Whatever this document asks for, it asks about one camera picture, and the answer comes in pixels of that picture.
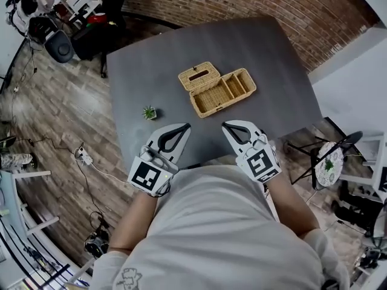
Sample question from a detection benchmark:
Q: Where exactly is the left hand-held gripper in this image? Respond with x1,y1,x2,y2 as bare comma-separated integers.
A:
127,123,192,198

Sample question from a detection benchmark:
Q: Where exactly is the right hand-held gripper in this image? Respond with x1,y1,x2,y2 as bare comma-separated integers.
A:
221,119,284,184

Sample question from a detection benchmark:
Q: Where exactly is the wicker basket organizer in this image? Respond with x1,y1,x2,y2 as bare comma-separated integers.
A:
177,60,258,119

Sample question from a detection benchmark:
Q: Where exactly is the person's right forearm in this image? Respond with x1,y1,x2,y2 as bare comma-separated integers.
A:
265,170,322,240

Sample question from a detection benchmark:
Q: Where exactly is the person's left forearm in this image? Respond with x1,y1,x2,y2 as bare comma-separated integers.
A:
106,188,158,253

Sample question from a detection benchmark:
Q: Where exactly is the small potted green plant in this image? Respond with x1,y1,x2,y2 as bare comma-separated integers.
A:
141,105,158,121

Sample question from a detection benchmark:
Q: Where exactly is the white power strip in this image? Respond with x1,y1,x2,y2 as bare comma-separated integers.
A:
73,144,94,166

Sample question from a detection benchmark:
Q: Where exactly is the patterned round seat cushion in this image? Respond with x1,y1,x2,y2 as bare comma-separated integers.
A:
313,140,345,188

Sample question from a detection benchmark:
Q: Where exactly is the person's white t-shirt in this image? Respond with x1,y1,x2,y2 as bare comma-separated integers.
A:
89,163,352,290

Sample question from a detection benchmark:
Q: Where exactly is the black folding chair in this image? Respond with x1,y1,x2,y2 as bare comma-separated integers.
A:
284,130,364,192

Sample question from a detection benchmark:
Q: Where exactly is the black device with stickers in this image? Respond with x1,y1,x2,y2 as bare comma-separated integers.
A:
83,221,110,260

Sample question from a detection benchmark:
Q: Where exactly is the black equipment pile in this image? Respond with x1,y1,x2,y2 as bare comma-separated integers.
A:
330,179,387,238

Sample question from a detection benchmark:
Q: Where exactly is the white wooden rack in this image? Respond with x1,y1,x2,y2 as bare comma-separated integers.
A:
0,169,61,244

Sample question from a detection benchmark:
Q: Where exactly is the black and red bag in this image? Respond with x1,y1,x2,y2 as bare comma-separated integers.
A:
28,16,58,44

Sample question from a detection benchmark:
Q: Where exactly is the white power cable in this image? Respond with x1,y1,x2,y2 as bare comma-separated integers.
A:
89,161,132,189

